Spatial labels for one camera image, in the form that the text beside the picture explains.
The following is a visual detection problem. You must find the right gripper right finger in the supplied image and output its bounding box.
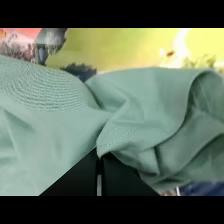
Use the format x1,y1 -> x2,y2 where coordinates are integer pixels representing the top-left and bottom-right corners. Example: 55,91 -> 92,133
100,152 -> 160,197

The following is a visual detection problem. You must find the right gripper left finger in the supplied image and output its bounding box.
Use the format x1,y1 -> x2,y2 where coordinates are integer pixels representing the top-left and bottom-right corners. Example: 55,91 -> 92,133
39,148 -> 99,197

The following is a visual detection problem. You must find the pale green T-shirt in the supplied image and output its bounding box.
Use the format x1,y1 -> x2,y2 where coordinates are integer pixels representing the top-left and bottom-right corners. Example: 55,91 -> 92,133
0,54 -> 224,197

